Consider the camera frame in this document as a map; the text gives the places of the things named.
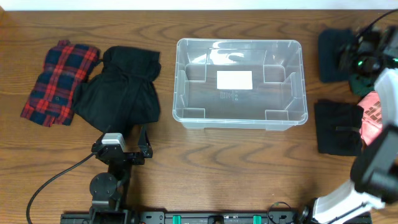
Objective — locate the white label in bin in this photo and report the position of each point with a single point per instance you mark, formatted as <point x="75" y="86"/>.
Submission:
<point x="234" y="80"/>

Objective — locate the large black folded garment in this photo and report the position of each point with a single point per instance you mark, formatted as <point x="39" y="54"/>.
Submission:
<point x="123" y="94"/>

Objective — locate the pink folded shirt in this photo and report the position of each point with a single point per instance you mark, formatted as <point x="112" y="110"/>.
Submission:
<point x="372" y="117"/>

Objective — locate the clear plastic storage bin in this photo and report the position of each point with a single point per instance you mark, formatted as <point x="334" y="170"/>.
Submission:
<point x="276" y="102"/>

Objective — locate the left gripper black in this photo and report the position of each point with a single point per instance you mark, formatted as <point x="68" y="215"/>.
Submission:
<point x="144" y="153"/>

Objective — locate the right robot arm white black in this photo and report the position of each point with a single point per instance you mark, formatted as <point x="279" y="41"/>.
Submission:
<point x="372" y="183"/>

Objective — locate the dark green shirt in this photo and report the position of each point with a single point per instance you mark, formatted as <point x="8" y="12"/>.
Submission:
<point x="361" y="85"/>

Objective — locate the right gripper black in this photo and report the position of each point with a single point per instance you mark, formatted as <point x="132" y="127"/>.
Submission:
<point x="347" y="56"/>

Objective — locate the dark navy garment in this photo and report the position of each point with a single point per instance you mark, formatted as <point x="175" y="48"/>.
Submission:
<point x="331" y="43"/>

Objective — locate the black garment with tape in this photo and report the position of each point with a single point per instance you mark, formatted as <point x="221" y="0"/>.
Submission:
<point x="338" y="128"/>

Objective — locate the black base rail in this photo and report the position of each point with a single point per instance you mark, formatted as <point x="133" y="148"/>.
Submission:
<point x="179" y="218"/>

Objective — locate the red plaid folded shirt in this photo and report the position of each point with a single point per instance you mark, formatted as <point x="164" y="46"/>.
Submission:
<point x="66" y="65"/>

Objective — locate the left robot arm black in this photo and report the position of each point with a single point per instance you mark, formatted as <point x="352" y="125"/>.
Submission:
<point x="109" y="189"/>

